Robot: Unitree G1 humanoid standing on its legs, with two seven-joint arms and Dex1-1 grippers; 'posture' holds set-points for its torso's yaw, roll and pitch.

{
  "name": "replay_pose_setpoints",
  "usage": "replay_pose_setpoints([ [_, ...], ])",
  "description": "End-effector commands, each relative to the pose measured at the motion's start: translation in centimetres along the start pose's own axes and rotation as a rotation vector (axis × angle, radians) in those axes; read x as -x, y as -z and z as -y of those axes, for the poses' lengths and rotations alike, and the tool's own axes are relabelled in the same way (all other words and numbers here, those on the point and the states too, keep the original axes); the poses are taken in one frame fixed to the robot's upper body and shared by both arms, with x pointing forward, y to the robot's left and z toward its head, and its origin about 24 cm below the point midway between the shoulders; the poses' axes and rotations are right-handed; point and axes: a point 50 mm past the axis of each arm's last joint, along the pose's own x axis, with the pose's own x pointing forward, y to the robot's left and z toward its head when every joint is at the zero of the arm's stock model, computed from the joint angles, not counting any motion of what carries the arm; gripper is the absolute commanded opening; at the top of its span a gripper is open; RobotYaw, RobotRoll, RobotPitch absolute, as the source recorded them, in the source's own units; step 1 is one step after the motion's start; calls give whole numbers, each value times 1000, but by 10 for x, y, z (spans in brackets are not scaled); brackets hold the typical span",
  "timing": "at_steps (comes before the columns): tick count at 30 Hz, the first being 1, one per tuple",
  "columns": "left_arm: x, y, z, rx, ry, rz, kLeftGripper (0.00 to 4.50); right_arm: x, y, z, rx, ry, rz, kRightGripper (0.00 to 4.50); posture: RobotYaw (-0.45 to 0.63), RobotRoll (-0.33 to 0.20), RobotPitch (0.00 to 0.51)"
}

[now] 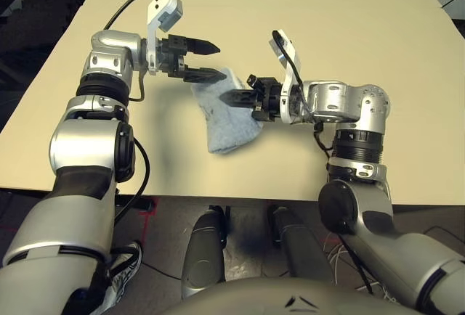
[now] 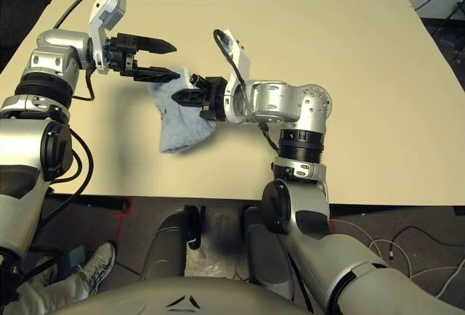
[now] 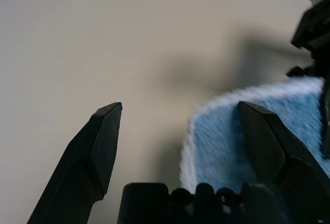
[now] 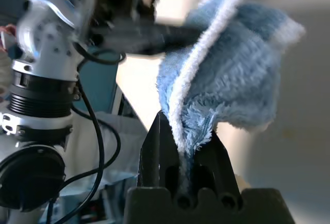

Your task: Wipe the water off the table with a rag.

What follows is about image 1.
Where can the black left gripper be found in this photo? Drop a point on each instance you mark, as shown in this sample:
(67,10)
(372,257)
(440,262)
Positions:
(172,55)

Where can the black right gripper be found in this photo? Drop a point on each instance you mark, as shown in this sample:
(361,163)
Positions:
(269,99)

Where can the light blue rag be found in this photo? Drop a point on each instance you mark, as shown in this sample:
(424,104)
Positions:
(225,130)

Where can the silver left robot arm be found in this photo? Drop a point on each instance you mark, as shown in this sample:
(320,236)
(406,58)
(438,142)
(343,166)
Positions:
(87,141)

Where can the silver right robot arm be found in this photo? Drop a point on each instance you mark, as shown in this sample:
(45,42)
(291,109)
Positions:
(345,97)

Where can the grey right robot leg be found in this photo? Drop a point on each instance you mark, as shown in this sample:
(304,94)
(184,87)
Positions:
(301,246)

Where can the grey robot leg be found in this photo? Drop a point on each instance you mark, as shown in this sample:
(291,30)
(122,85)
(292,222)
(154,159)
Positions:
(301,246)
(201,257)

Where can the grey left robot leg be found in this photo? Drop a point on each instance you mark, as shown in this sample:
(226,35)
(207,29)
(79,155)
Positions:
(201,257)

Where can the grey robot torso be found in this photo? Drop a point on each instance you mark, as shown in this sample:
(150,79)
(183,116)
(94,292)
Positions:
(236,297)

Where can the white sneaker of bystander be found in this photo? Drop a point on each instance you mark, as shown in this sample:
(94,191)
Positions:
(125,275)

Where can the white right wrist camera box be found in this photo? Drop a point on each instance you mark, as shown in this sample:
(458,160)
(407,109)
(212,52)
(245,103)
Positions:
(290,61)

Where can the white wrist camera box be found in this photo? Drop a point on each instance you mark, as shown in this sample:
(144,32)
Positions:
(161,6)
(290,61)

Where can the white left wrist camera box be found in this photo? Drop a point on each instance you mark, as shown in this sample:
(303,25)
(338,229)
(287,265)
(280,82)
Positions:
(161,6)

